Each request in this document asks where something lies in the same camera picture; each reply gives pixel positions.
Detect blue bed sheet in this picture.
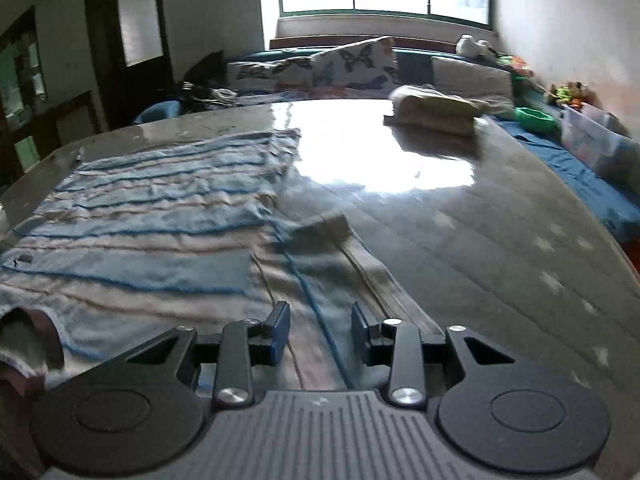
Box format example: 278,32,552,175
487,112,640,246

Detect grey striped pillow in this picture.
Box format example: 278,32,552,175
430,55,514,101

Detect white plush toy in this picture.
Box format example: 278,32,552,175
455,34,498,58

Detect folded beige clothes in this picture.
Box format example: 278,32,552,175
383,84,502,137

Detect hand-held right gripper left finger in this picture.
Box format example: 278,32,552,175
123,301,292,407

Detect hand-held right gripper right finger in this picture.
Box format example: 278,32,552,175
351,302,517,407

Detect butterfly print pillow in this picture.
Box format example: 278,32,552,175
226,36,401,97

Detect colourful toys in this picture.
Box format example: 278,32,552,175
542,80,596,108

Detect blue striped towel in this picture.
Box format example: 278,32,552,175
0,129,448,391

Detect dark wooden cabinet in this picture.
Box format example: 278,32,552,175
0,5,98,188

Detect blue plastic chair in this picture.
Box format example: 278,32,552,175
132,101,182,125

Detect green plastic bowl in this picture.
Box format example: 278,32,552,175
515,106,558,133

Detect dark wooden door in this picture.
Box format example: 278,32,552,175
82,0,173,131

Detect clear plastic storage box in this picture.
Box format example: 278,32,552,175
560,102,640,183

